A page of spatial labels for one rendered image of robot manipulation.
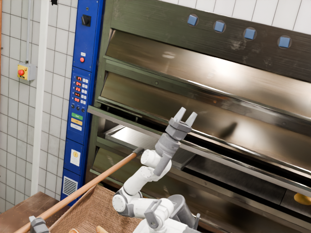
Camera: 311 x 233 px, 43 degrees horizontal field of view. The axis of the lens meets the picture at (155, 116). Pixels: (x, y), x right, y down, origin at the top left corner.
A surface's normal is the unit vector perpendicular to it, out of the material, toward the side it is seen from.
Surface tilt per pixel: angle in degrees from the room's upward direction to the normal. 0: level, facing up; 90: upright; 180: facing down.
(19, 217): 0
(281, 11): 90
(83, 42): 90
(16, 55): 90
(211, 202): 70
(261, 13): 90
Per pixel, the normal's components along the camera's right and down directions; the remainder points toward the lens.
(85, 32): -0.47, 0.26
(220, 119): -0.38, -0.07
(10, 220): 0.16, -0.91
